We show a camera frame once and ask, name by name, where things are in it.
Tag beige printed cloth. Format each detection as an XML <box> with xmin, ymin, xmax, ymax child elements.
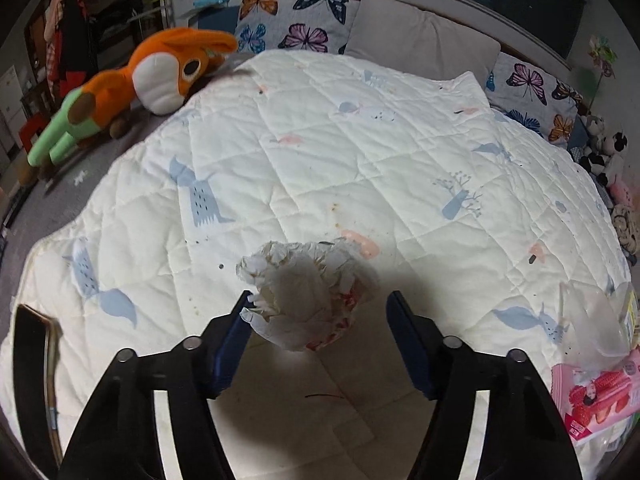
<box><xmin>610</xmin><ymin>202</ymin><xmax>640</xmax><ymax>256</ymax></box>

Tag plain grey pillow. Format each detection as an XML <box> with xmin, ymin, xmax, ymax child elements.
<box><xmin>345</xmin><ymin>0</ymin><xmax>502</xmax><ymax>81</ymax></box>

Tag white quilted printed blanket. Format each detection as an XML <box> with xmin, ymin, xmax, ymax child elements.
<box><xmin>0</xmin><ymin>50</ymin><xmax>633</xmax><ymax>480</ymax></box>

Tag pink plush toy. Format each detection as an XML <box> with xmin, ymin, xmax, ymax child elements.
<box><xmin>607</xmin><ymin>170</ymin><xmax>638</xmax><ymax>206</ymax></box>

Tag red stool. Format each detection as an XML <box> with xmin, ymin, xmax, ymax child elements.
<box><xmin>17</xmin><ymin>115</ymin><xmax>48</xmax><ymax>151</ymax></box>

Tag dark blue pillow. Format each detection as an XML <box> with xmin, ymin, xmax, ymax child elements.
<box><xmin>197</xmin><ymin>5</ymin><xmax>241</xmax><ymax>36</ymax></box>

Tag metal rack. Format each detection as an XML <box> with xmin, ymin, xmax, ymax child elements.
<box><xmin>95</xmin><ymin>0</ymin><xmax>173</xmax><ymax>56</ymax></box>

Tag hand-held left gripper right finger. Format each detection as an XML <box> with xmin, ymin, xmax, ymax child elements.
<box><xmin>386</xmin><ymin>290</ymin><xmax>583</xmax><ymax>480</ymax></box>

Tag pink wipes packet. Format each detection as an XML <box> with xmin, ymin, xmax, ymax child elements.
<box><xmin>550</xmin><ymin>347</ymin><xmax>640</xmax><ymax>446</ymax></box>

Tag hanging clothes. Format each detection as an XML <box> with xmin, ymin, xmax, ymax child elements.
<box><xmin>25</xmin><ymin>0</ymin><xmax>101</xmax><ymax>91</ymax></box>

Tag colourful pinwheel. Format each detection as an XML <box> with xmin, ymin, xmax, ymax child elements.
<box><xmin>585</xmin><ymin>35</ymin><xmax>621</xmax><ymax>111</ymax></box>

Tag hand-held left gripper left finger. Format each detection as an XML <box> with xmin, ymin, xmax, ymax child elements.
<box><xmin>59</xmin><ymin>290</ymin><xmax>253</xmax><ymax>480</ymax></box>

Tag black and white plush cow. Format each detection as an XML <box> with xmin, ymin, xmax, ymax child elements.
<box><xmin>580</xmin><ymin>115</ymin><xmax>628</xmax><ymax>186</ymax></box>

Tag grey bed sheet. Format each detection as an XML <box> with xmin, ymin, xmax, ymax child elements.
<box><xmin>0</xmin><ymin>105</ymin><xmax>201</xmax><ymax>281</ymax></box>

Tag orange plush toy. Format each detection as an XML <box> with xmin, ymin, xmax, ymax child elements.
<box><xmin>27</xmin><ymin>27</ymin><xmax>240</xmax><ymax>168</ymax></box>

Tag butterfly print pillow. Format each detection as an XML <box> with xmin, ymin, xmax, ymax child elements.
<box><xmin>485</xmin><ymin>55</ymin><xmax>586</xmax><ymax>148</ymax></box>
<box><xmin>234</xmin><ymin>0</ymin><xmax>361</xmax><ymax>56</ymax></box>

